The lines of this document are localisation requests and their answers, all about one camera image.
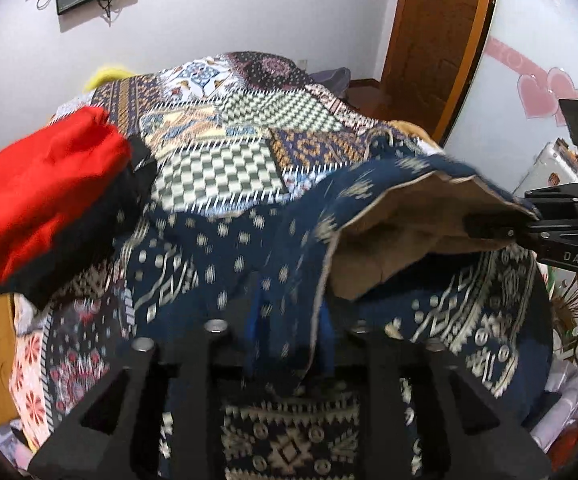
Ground black folded cloth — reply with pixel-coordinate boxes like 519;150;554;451
0;135;159;311

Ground dark grey bag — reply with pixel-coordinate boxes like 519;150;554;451
309;67;353;99

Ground red folded cloth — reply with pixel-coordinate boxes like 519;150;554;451
0;106;132;286

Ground yellow curved cushion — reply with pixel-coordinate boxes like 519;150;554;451
83;62;136;94

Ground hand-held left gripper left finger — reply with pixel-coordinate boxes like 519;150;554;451
28;280;272;480

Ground navy patterned hooded jacket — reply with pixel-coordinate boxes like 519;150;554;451
114;132;555;480

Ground white heart sliding door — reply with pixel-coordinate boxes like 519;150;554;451
439;0;578;201

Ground black monitor cables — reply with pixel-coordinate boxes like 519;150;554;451
36;0;120;26

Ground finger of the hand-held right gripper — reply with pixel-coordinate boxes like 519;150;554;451
463;211;541;251

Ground patchwork patterned bedspread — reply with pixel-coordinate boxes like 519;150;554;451
9;51;450;453

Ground brown wooden door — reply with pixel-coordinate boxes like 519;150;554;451
380;0;501;143

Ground white case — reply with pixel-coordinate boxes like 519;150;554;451
523;142;578;197

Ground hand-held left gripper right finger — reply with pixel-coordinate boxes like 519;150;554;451
316;305;552;480

